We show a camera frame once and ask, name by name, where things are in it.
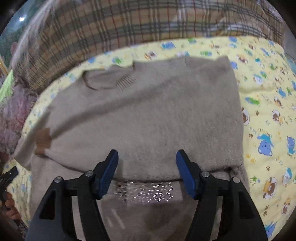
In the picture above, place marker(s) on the yellow cartoon bear quilt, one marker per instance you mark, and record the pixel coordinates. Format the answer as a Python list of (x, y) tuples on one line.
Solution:
[(266, 85)]

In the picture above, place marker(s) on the plaid beige blanket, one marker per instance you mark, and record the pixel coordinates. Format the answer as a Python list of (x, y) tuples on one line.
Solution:
[(65, 33)]

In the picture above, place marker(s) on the landscape wall painting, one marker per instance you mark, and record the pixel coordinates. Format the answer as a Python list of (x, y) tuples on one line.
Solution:
[(15, 27)]

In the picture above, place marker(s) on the light green pillow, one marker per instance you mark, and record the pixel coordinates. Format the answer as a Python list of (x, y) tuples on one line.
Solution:
[(7, 87)]

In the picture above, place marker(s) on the left hand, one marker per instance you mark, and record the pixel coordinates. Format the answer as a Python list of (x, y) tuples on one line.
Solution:
[(12, 211)]

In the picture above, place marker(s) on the pink floral cloth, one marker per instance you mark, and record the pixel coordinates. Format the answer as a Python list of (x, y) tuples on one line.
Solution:
[(14, 112)]

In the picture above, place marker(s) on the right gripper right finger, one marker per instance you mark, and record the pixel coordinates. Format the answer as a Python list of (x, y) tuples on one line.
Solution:
[(240, 219)]

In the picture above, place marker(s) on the beige knit sweater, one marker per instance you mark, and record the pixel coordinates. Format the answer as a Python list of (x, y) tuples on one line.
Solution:
[(147, 112)]

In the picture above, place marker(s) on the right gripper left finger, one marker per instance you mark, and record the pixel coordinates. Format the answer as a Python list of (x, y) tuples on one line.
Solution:
[(54, 220)]

